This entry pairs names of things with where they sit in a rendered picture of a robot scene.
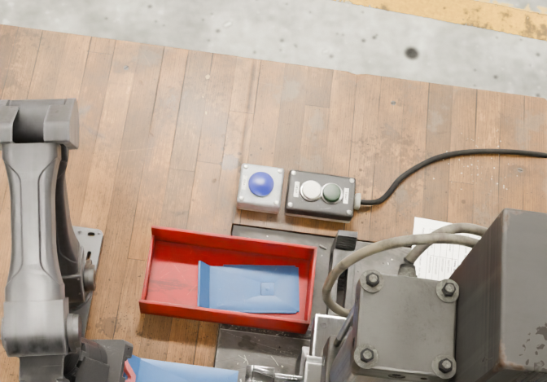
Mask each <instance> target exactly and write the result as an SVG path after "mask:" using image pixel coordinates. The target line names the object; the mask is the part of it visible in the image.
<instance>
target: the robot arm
mask: <svg viewBox="0 0 547 382"><path fill-rule="evenodd" d="M78 147H79V113H78V105H77V99H76V98H72V99H23V100H9V99H5V100H0V150H1V151H2V159H3V161H4V165H5V168H6V172H7V178H8V183H9V190H10V199H11V262H10V269H9V274H8V278H7V285H6V286H5V302H3V309H4V317H3V318H2V326H1V340H2V347H3V348H4V349H5V351H6V353H7V357H17V358H19V360H20V369H19V381H20V382H135V379H136V375H135V373H134V372H133V369H132V368H131V366H130V365H129V363H128V360H127V358H132V353H133V344H131V343H129V342H128V341H125V340H87V339H86V338H85V330H86V326H87V321H88V317H89V312H90V304H91V300H92V296H93V291H94V290H95V288H96V282H95V278H96V274H97V269H98V261H99V257H100V252H101V247H102V243H103V233H102V231H101V230H99V229H93V228H87V227H80V226H73V225H72V222H71V218H70V211H69V204H68V191H67V183H66V168H67V166H68V158H69V150H78ZM89 235H94V236H89ZM89 253H91V256H90V260H87V257H88V254H89ZM124 372H125V374H126V375H127V376H128V379H127V380H125V377H123V373H124Z"/></svg>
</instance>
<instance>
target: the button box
mask: <svg viewBox="0 0 547 382"><path fill-rule="evenodd" d="M473 154H508V155H521V156H536V157H543V158H547V153H545V152H539V151H525V150H514V149H496V148H483V149H466V150H459V151H450V152H445V153H442V154H439V155H436V156H433V157H430V158H428V159H426V160H424V161H422V162H420V163H418V164H416V165H415V166H413V167H412V168H410V169H408V170H406V171H405V172H403V174H401V175H400V176H399V177H398V178H397V179H396V180H395V181H394V182H393V183H392V185H391V186H390V187H389V189H388V190H387V191H386V192H385V193H384V194H383V195H382V196H381V197H380V198H378V199H376V200H362V199H361V194H360V193H356V194H355V188H356V179H355V178H350V177H344V176H337V175H331V174H324V173H313V172H306V171H300V170H293V169H291V170H290V172H289V175H288V183H287V197H286V203H285V211H284V213H285V215H287V216H293V217H305V218H312V219H318V220H324V221H331V222H342V223H349V222H350V221H351V220H352V216H353V208H354V209H357V210H358V209H359V208H360V204H362V205H376V204H381V203H382V202H384V201H385V200H386V199H387V198H388V197H389V196H390V195H391V194H392V192H393V191H394V190H395V189H396V187H397V186H398V185H399V184H400V182H402V181H403V180H404V179H405V178H407V177H408V176H409V175H410V174H412V173H414V172H415V171H417V170H419V169H421V168H422V167H424V166H426V165H429V164H430V163H432V162H435V161H437V160H441V159H444V158H448V157H452V156H463V155H473ZM309 181H313V182H316V183H318V184H319V186H320V188H321V193H320V195H319V196H318V197H317V198H316V199H314V200H310V199H307V198H306V197H304V195H303V193H302V188H303V185H304V184H305V183H306V182H309ZM328 184H335V185H337V186H338V187H339V188H340V190H341V196H340V198H339V200H337V201H335V202H329V201H327V200H325V199H324V197H323V195H322V191H323V188H324V187H325V186H326V185H328Z"/></svg>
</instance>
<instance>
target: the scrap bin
mask: <svg viewBox="0 0 547 382"><path fill-rule="evenodd" d="M316 260H317V247H314V246H308V245H302V244H289V243H283V242H277V241H270V240H264V239H252V238H246V237H239V236H232V235H221V234H214V233H208V232H202V231H189V230H183V229H177V228H170V227H164V226H151V243H150V248H149V253H148V258H147V268H146V273H145V278H144V283H143V287H142V296H141V300H139V301H138V303H139V308H140V313H141V314H153V315H159V316H165V317H172V318H184V319H191V320H197V321H204V322H210V323H223V324H229V325H235V326H242V327H254V328H261V329H268V330H274V331H281V332H293V333H300V334H306V332H307V330H308V328H309V324H310V319H311V310H312V302H313V286H314V277H315V269H316ZM199 261H202V262H204V263H206V264H207V265H209V266H223V265H260V266H295V267H299V299H300V312H296V314H248V313H241V312H234V311H228V310H216V309H209V308H203V307H198V265H199Z"/></svg>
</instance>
